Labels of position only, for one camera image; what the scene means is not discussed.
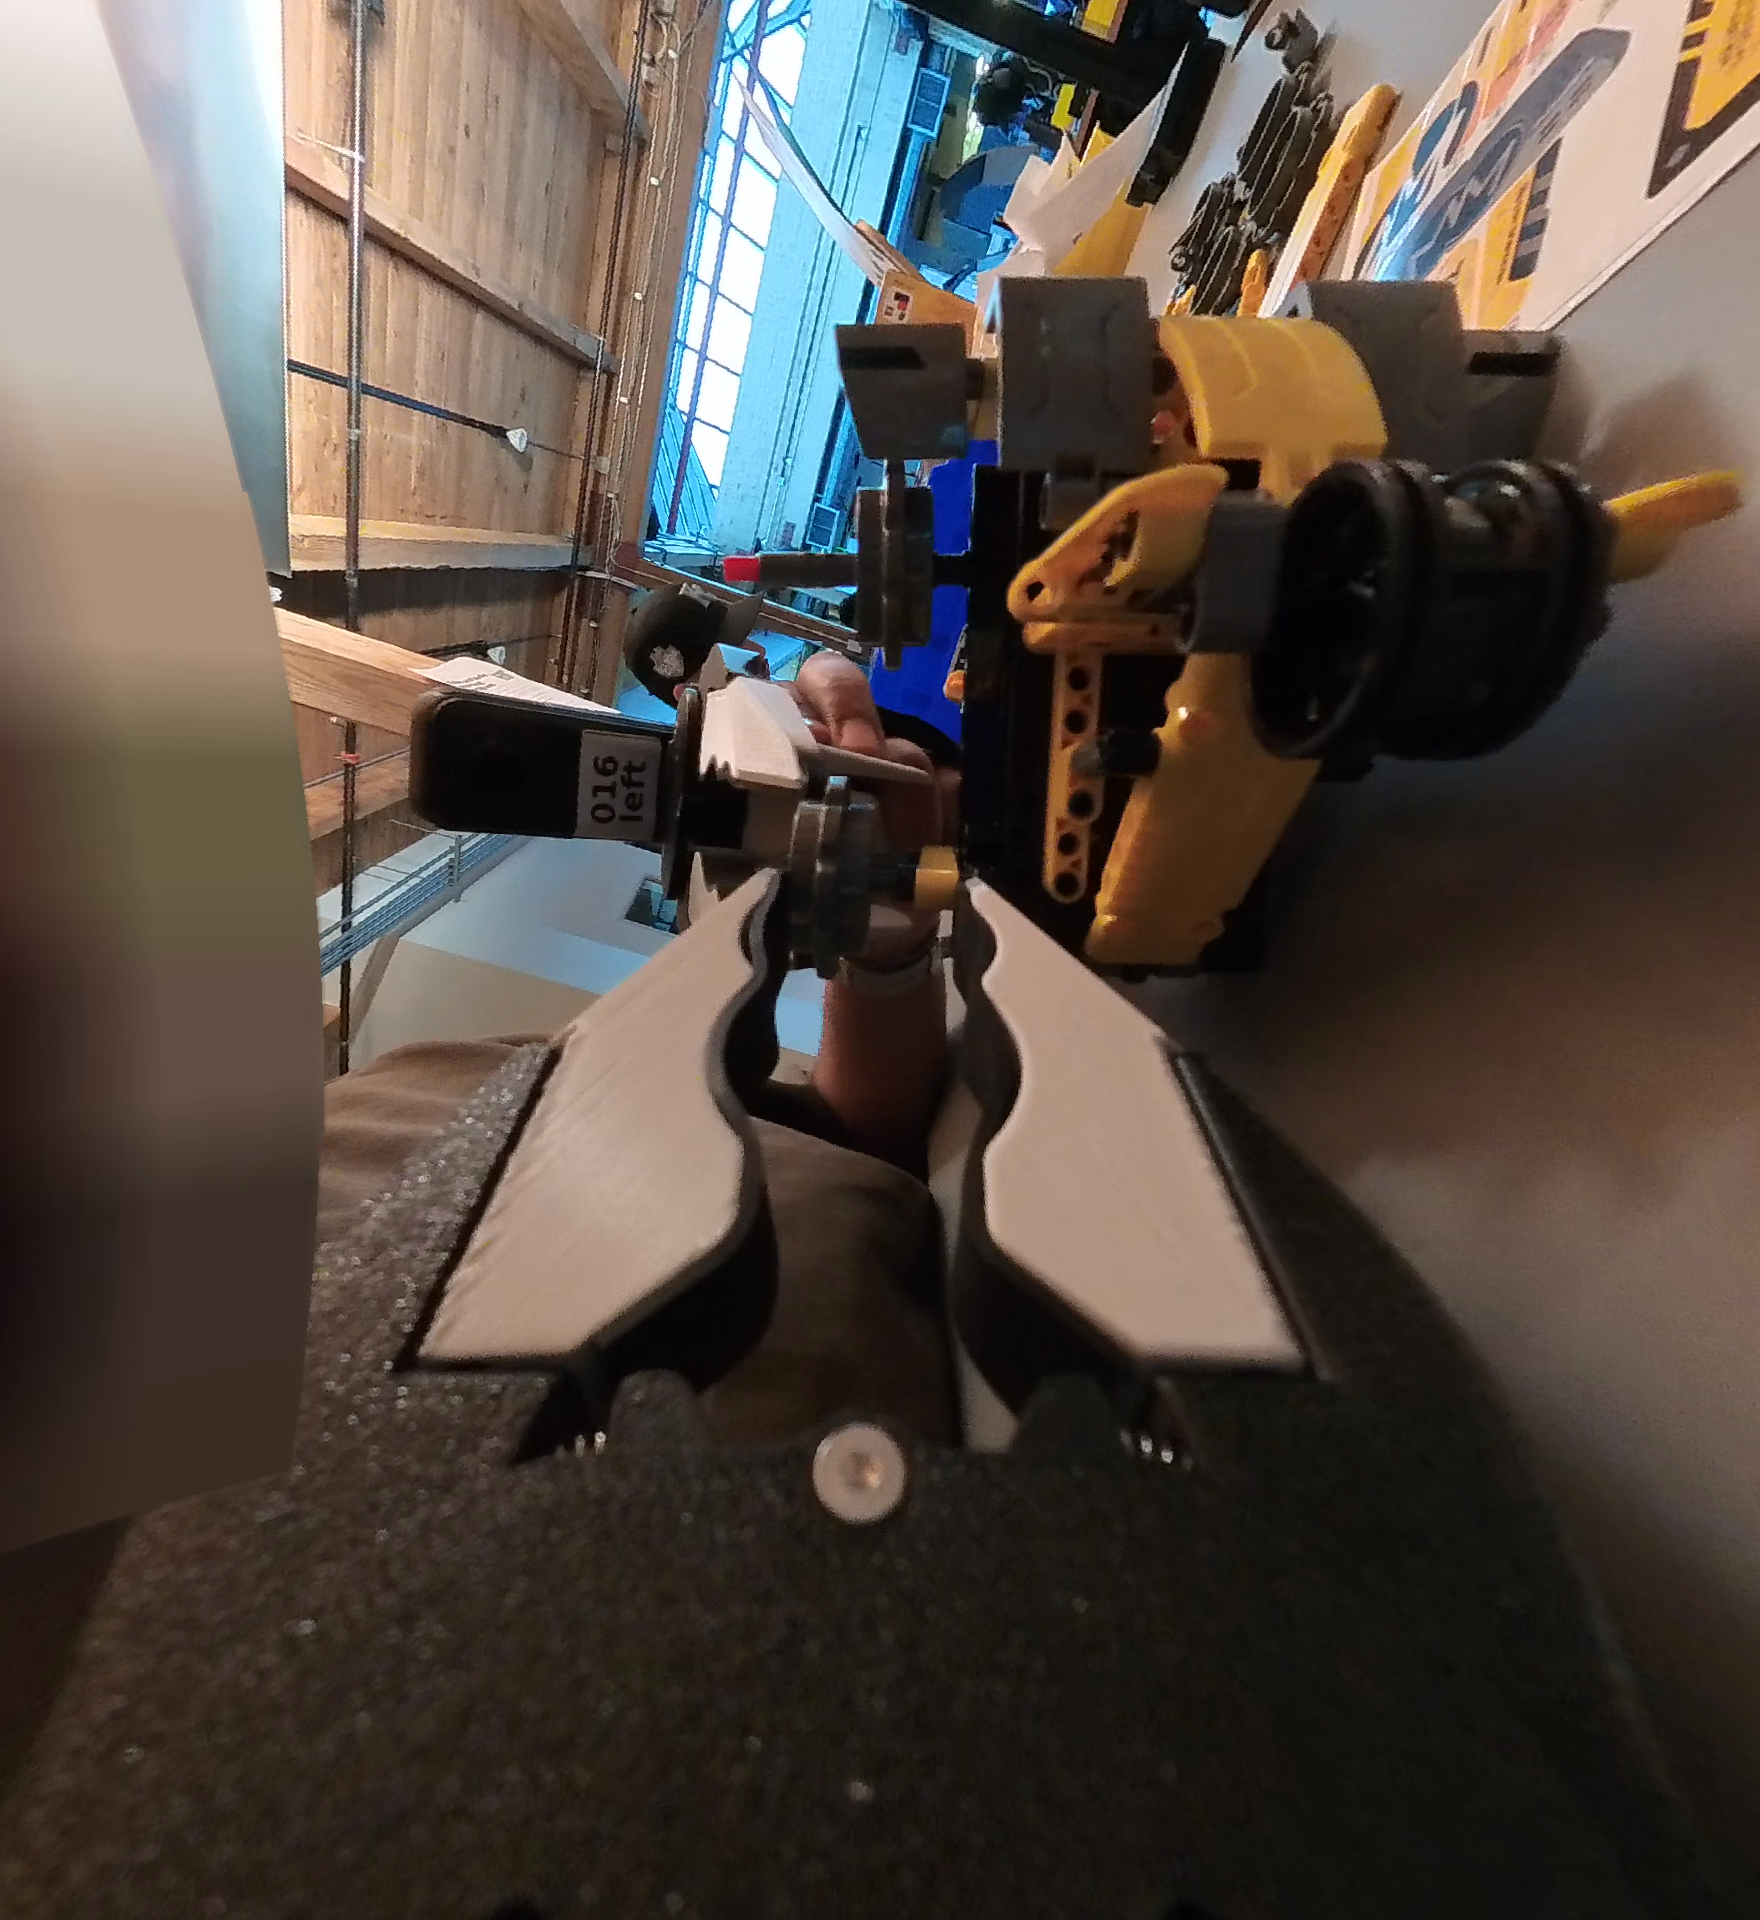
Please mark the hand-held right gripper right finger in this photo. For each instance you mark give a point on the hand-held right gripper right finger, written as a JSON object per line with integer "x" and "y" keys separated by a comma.
{"x": 1122, "y": 1185}

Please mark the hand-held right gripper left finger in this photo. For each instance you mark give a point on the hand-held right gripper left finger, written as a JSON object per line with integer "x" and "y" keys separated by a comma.
{"x": 610, "y": 1185}

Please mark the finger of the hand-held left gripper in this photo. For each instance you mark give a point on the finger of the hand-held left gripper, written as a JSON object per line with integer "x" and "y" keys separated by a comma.
{"x": 859, "y": 769}
{"x": 762, "y": 736}

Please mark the grey toothed toy wheel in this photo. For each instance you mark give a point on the grey toothed toy wheel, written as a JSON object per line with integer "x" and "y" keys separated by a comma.
{"x": 826, "y": 883}
{"x": 895, "y": 569}

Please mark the grey axle with red tip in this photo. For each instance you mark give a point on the grey axle with red tip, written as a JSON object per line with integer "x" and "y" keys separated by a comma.
{"x": 805, "y": 569}

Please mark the yellow toy brick vehicle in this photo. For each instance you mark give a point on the yellow toy brick vehicle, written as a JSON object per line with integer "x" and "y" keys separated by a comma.
{"x": 1195, "y": 809}

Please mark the person's left forearm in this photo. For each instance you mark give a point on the person's left forearm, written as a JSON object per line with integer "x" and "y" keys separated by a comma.
{"x": 887, "y": 1065}

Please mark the person's left hand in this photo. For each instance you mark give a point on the person's left hand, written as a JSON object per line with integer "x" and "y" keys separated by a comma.
{"x": 859, "y": 705}

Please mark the blue plastic bin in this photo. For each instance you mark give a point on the blue plastic bin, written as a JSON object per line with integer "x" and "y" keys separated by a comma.
{"x": 956, "y": 675}

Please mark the yellow tissue box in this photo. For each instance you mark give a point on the yellow tissue box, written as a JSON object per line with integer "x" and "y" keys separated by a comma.
{"x": 1105, "y": 242}

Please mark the pile of black toy wheels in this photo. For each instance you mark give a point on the pile of black toy wheels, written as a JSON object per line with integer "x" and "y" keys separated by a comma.
{"x": 1269, "y": 135}

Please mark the yellow toy brick panel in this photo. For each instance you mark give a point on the yellow toy brick panel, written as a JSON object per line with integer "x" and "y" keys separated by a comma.
{"x": 1343, "y": 165}

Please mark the yellow and grey sticker sheet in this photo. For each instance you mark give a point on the yellow and grey sticker sheet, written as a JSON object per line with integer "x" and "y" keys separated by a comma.
{"x": 1570, "y": 135}

